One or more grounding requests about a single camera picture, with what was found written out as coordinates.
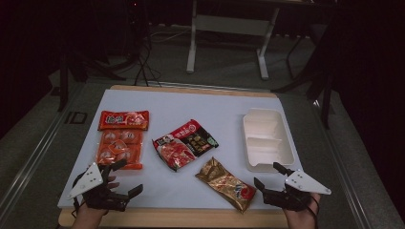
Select person's left hand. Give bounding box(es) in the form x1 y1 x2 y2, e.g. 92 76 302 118
74 176 120 225

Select black hanging cables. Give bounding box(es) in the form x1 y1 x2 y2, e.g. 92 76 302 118
133 28 163 88

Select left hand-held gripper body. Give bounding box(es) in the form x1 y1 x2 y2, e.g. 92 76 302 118
66 162 132 213

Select black metal stand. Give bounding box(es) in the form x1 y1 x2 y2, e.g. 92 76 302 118
56 52 127 113

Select orange snack bag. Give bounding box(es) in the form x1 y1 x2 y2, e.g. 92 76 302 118
95 110 151 171

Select white table mat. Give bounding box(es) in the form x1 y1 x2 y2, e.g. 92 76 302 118
56 89 314 211

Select white floor cable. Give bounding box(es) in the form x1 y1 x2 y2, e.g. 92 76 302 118
148 23 193 45

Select white divided food container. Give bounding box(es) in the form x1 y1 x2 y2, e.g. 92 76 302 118
242 108 296 174

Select person's right hand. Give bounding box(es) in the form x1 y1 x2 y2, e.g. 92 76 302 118
283 194 321 229

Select gold foil packet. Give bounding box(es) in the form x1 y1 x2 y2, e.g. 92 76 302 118
195 156 257 214

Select white metal desk frame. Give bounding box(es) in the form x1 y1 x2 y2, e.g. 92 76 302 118
185 0 281 80

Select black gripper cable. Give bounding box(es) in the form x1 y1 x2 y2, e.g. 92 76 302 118
306 194 321 229
71 197 81 219

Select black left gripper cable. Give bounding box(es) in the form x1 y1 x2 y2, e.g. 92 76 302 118
71 197 81 219

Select black chair frame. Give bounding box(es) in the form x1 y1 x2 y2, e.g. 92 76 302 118
271 31 335 130

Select metal floor rail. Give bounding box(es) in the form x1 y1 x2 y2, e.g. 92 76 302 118
0 84 85 218
311 99 375 229

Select red and black seasoning packet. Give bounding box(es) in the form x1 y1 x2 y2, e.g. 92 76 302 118
152 118 220 173

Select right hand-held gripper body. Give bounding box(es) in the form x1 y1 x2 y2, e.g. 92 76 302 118
264 169 332 213

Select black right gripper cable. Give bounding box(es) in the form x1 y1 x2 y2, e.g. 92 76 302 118
306 194 321 229

